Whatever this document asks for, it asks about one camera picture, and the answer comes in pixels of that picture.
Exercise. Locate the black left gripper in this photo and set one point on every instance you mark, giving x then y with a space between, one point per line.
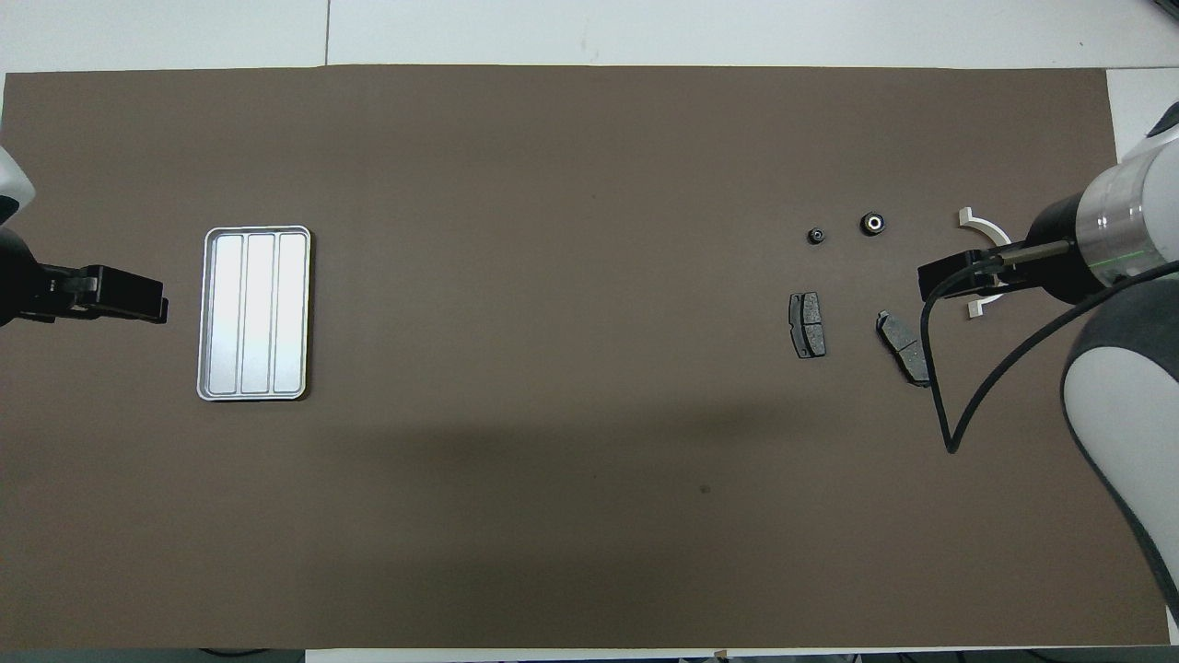
23 285

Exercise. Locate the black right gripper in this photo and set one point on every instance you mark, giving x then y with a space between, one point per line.
1059 221

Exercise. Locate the large black bearing gear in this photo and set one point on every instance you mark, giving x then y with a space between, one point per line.
872 223

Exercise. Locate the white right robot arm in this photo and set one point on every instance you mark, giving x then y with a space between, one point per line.
1124 414

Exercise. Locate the silver metal tray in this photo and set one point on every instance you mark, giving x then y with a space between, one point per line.
258 322

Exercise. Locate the dark grey brake pad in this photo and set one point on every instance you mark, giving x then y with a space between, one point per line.
807 325
898 336

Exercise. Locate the brown table mat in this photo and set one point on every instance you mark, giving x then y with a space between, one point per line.
414 552

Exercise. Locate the white curved plastic bracket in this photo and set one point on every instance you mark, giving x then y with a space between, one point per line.
976 221

